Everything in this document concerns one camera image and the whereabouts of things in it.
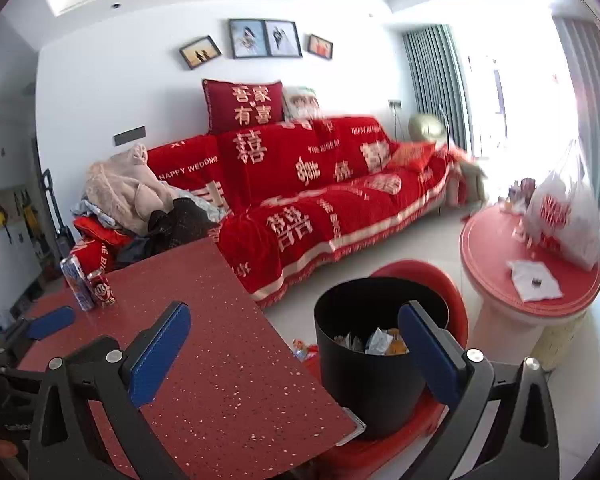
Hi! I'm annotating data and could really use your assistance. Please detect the beige armchair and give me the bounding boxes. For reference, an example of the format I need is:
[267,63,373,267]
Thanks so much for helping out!
[409,112,488,206]

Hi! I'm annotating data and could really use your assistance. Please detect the black trash bin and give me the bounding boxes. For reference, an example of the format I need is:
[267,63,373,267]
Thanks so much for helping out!
[314,276,450,441]

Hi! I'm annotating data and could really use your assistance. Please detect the white red printed plastic bag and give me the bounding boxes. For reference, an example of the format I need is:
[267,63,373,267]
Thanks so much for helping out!
[522,140,600,271]

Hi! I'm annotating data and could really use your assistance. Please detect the round red side table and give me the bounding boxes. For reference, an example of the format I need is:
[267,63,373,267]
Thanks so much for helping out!
[460,207,600,361]

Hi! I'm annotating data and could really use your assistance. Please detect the red drink can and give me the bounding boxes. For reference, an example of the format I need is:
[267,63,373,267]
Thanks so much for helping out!
[86,269,117,308]

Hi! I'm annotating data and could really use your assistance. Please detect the pineapple toy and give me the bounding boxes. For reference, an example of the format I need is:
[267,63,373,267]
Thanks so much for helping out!
[22,202,41,233]

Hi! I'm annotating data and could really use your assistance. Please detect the black clothing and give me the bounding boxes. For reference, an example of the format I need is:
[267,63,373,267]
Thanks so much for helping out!
[115,197,218,268]

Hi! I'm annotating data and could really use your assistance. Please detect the red round stool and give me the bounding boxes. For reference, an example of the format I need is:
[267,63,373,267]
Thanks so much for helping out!
[320,259,469,471]

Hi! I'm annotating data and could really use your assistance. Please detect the upright vacuum cleaner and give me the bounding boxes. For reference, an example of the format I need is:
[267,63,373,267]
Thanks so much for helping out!
[40,169,76,256]

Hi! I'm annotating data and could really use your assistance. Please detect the white cabinet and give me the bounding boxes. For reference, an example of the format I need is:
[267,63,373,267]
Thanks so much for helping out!
[0,220,36,311]

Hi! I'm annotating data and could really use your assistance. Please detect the cream patterned canister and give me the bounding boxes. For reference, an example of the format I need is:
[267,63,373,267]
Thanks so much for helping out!
[532,310,588,372]

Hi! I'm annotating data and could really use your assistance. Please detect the dark wall switch panel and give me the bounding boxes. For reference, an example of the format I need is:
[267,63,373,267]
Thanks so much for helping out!
[114,127,147,147]

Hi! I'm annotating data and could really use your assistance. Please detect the folded red blanket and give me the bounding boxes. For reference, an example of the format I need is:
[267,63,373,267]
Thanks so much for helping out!
[72,216,131,273]

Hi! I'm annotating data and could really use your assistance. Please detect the small orange wrapper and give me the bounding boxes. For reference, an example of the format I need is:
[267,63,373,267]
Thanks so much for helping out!
[385,329,409,356]

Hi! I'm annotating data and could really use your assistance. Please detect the grey cloth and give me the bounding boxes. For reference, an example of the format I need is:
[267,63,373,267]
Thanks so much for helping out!
[70,199,111,226]

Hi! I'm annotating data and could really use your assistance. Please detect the red printed pillow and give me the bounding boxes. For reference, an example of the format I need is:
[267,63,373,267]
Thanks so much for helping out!
[202,78,285,135]

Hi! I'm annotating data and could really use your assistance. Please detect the tall blue white can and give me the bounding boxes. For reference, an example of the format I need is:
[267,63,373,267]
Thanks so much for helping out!
[60,255,96,312]

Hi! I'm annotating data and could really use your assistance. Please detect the small red photo frame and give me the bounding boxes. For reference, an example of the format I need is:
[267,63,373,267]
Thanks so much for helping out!
[307,33,335,60]

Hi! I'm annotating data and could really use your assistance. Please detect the grey green curtain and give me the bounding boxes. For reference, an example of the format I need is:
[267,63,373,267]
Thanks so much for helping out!
[552,17,600,211]
[402,24,473,158]

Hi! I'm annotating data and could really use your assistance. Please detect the white cartoon pillow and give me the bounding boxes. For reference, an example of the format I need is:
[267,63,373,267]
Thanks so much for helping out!
[281,86,321,122]

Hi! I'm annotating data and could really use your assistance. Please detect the sofa with red printed cover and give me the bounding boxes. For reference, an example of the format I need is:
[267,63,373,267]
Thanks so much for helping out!
[70,115,480,308]

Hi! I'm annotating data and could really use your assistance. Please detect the small sunset photo frame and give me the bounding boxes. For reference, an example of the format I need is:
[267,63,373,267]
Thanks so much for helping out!
[180,35,223,70]

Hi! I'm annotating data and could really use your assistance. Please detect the small red snack wrapper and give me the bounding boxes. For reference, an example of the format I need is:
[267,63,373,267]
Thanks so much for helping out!
[292,337,321,361]

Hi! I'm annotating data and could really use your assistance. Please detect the white paper sheet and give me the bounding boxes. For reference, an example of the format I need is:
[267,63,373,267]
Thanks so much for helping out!
[506,259,564,303]

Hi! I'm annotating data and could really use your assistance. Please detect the small red embroidered cushion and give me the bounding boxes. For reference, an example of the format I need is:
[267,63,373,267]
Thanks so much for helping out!
[390,142,438,168]

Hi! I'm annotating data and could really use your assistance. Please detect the large wedding photo frame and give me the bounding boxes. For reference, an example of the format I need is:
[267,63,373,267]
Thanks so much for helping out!
[265,20,302,57]
[228,18,269,59]

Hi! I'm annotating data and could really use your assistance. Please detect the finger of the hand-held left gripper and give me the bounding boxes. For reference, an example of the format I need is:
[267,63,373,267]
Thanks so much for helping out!
[0,306,76,356]
[0,366,46,396]

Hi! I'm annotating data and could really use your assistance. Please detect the beige fluffy coat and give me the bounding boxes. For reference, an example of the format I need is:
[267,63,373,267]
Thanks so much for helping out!
[84,142,185,236]

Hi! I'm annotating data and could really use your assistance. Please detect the floor lamp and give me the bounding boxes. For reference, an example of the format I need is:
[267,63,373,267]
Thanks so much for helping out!
[437,105,453,146]

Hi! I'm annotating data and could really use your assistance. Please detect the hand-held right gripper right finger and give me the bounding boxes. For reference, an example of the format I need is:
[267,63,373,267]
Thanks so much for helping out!
[397,300,560,480]

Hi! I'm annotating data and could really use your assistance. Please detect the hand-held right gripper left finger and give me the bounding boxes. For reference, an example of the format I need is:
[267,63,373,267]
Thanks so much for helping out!
[27,301,191,480]

